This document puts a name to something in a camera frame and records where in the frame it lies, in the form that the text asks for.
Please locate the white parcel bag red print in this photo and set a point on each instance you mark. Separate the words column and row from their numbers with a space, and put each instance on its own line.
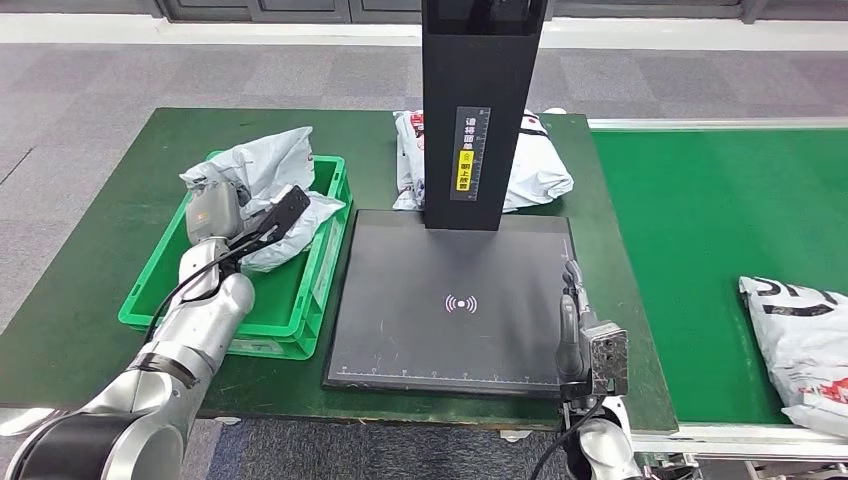
column 540, row 172

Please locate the grey glass partition frame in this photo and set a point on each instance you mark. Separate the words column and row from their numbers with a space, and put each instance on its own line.
column 298, row 10

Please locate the grey parcel bag small logo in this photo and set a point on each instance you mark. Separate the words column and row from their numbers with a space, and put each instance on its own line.
column 272, row 162

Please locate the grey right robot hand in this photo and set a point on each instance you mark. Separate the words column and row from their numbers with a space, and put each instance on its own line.
column 571, row 344

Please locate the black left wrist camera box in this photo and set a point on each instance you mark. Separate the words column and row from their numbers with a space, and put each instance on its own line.
column 285, row 208

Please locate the green plastic crate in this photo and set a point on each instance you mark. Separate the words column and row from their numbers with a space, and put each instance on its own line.
column 272, row 305

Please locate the small white round object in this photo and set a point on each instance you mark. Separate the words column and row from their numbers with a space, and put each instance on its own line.
column 555, row 110

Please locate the black inbound scanning machine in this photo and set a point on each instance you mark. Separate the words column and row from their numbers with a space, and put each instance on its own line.
column 457, row 285

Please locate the speckled right wrist camera box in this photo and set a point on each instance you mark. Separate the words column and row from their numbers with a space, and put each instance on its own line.
column 608, row 358

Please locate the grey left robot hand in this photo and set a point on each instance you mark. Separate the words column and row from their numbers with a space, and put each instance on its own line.
column 213, row 212

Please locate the aluminium conveyor frame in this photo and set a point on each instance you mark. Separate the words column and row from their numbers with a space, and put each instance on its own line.
column 662, row 123

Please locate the white parcel bag black letters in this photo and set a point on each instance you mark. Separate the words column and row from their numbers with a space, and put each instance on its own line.
column 795, row 338

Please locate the green conveyor belt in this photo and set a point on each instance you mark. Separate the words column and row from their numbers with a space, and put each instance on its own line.
column 696, row 232

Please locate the shiny metal foot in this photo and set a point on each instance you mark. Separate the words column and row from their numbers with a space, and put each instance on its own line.
column 20, row 418

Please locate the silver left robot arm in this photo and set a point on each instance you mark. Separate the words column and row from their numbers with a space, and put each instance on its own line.
column 185, row 338

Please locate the white table bracket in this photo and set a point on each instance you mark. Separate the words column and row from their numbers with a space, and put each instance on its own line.
column 513, row 436

